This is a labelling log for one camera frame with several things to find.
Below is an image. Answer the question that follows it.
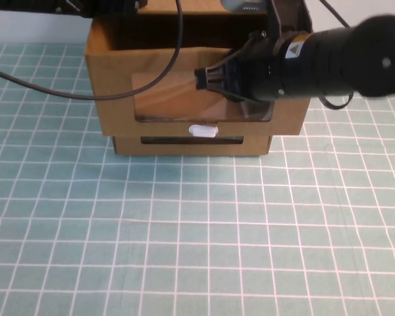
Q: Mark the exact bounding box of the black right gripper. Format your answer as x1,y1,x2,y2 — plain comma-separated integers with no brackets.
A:
194,30,288,103

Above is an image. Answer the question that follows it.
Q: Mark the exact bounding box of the cardboard drawer with window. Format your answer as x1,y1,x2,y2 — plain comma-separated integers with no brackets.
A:
84,14,312,137

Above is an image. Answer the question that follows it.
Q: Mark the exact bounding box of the cardboard shoe box with window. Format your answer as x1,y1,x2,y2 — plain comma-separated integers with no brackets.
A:
113,132,274,157

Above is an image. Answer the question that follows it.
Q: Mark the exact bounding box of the green white-grid tablecloth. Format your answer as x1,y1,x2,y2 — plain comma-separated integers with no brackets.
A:
0,43,395,316

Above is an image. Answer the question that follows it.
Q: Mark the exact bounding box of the white oval drawer handle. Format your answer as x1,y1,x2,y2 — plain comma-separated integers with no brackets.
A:
188,123,219,139

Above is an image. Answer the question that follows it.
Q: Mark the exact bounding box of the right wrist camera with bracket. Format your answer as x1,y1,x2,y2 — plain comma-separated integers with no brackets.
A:
219,0,313,51

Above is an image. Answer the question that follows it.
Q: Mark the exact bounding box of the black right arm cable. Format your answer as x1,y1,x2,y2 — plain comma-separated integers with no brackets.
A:
318,0,350,29
317,92,355,111

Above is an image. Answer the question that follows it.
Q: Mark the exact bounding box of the long black cable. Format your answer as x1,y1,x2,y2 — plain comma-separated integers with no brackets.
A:
0,0,184,101

